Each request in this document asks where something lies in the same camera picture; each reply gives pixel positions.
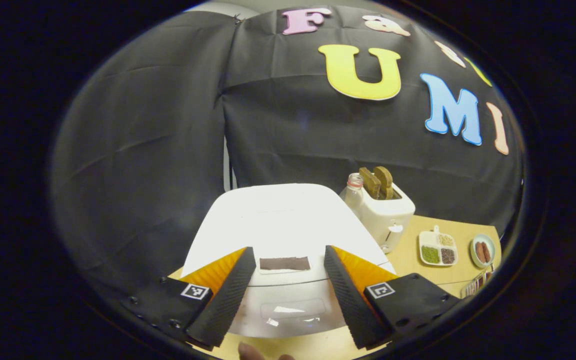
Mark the green round plate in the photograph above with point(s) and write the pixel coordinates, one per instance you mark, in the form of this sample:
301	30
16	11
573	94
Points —
491	240

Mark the white rice cooker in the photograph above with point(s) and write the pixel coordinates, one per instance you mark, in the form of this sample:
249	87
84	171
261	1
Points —
283	220

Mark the clear plastic bottle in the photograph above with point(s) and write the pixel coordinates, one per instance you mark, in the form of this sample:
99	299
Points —
354	195

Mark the brown toast slice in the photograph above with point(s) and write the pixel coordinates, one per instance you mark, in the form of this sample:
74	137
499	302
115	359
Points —
370	182
385	181

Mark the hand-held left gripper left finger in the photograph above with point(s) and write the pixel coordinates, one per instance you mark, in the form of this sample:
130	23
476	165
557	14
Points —
228	300

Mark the clear chopstick holder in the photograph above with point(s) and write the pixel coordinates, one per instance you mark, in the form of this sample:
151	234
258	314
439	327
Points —
478	286

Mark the black backdrop cloth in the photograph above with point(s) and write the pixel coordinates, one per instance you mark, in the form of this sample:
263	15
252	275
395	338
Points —
143	150

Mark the white toaster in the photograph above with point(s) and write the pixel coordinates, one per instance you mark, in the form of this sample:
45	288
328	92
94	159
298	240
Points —
388	217

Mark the white divided grain dish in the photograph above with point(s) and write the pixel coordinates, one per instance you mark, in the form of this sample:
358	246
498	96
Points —
438	248

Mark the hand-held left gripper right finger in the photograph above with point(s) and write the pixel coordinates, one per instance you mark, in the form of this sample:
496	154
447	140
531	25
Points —
350	300

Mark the brown sausage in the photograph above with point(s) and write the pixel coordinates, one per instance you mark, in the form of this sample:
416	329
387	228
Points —
479	253
486	251

